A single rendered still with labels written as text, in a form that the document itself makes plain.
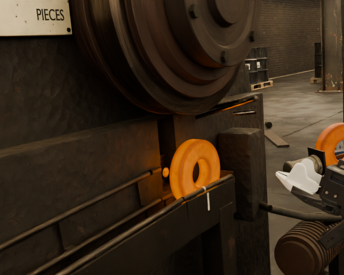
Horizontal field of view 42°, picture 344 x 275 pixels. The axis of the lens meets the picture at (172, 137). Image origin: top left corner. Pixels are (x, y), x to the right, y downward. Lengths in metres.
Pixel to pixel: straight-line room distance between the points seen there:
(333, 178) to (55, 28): 0.57
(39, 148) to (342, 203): 0.54
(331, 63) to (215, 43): 9.00
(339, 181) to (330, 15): 9.04
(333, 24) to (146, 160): 8.96
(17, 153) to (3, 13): 0.23
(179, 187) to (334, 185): 0.32
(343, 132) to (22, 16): 0.89
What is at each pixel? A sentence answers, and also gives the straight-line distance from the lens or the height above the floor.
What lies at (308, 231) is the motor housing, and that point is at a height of 0.53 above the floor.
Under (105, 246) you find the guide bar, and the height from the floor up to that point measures 0.70.
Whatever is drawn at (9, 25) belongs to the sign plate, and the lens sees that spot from 0.82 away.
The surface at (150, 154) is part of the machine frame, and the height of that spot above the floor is 0.80.
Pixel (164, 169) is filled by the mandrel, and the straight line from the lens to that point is 1.05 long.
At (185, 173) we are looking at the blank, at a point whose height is 0.75.
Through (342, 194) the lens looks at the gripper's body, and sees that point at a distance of 0.85.
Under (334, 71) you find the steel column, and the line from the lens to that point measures 9.83.
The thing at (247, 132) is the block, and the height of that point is 0.80.
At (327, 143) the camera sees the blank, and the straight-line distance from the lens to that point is 1.31.
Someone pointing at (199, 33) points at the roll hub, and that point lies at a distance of 0.82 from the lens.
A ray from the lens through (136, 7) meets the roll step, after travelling 0.80.
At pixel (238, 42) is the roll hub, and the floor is 1.02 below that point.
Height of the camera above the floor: 1.01
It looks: 10 degrees down
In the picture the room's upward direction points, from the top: 5 degrees counter-clockwise
